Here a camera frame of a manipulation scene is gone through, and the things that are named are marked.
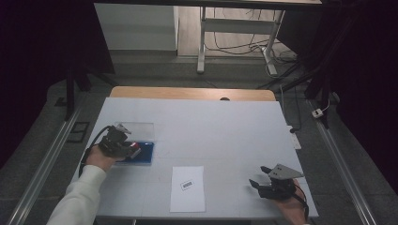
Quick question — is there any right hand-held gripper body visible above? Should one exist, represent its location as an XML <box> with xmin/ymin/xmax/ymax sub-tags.
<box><xmin>258</xmin><ymin>163</ymin><xmax>304</xmax><ymax>201</ymax></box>

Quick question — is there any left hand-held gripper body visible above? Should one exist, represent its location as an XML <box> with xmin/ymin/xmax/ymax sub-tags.
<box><xmin>99</xmin><ymin>123</ymin><xmax>132</xmax><ymax>158</ymax></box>

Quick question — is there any red and white stamp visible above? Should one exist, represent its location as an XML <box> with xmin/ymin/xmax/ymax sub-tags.
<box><xmin>129</xmin><ymin>142</ymin><xmax>142</xmax><ymax>158</ymax></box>

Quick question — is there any blue ink pad case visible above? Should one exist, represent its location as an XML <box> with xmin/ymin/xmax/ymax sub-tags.
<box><xmin>113</xmin><ymin>121</ymin><xmax>156</xmax><ymax>166</ymax></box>

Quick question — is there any person's left hand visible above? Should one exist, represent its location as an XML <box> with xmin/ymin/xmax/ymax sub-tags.
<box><xmin>84</xmin><ymin>143</ymin><xmax>126</xmax><ymax>173</ymax></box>

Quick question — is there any person's right hand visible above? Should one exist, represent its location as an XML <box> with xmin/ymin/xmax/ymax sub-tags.
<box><xmin>270</xmin><ymin>188</ymin><xmax>309</xmax><ymax>225</ymax></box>

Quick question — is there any white power strip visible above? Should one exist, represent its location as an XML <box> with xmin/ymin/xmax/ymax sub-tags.
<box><xmin>286</xmin><ymin>125</ymin><xmax>302</xmax><ymax>151</ymax></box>

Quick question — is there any white table cover sheet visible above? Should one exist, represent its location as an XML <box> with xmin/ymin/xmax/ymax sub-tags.
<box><xmin>70</xmin><ymin>97</ymin><xmax>319</xmax><ymax>219</ymax></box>

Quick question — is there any black tripod stand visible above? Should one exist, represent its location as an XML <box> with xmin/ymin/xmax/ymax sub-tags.
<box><xmin>256</xmin><ymin>60</ymin><xmax>333</xmax><ymax>129</ymax></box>
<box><xmin>63</xmin><ymin>60</ymin><xmax>117</xmax><ymax>122</ymax></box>

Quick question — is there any white paper sheet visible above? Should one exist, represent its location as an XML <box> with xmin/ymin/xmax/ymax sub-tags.
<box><xmin>169</xmin><ymin>165</ymin><xmax>207</xmax><ymax>214</ymax></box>

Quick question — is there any wooden table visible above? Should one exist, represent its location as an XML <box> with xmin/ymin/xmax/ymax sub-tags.
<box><xmin>109</xmin><ymin>85</ymin><xmax>277</xmax><ymax>102</ymax></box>

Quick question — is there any white cabinet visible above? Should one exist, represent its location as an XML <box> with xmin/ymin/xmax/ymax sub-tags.
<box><xmin>94</xmin><ymin>3</ymin><xmax>179</xmax><ymax>52</ymax></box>

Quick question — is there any dark curtain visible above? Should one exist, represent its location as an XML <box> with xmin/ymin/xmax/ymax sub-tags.
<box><xmin>0</xmin><ymin>0</ymin><xmax>115</xmax><ymax>170</ymax></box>
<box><xmin>276</xmin><ymin>0</ymin><xmax>398</xmax><ymax>195</ymax></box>

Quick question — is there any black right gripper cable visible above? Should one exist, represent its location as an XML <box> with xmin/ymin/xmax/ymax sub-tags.
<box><xmin>292</xmin><ymin>180</ymin><xmax>311</xmax><ymax>220</ymax></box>

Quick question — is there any black floor frame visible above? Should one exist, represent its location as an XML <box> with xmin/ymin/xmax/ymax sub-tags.
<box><xmin>66</xmin><ymin>121</ymin><xmax>90</xmax><ymax>144</ymax></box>

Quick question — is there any aluminium floor rail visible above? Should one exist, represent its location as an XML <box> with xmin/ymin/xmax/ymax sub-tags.
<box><xmin>6</xmin><ymin>102</ymin><xmax>86</xmax><ymax>225</ymax></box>
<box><xmin>307</xmin><ymin>98</ymin><xmax>377</xmax><ymax>225</ymax></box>

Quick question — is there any white desk frame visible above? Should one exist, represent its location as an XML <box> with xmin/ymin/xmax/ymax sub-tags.
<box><xmin>93</xmin><ymin>0</ymin><xmax>323</xmax><ymax>76</ymax></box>

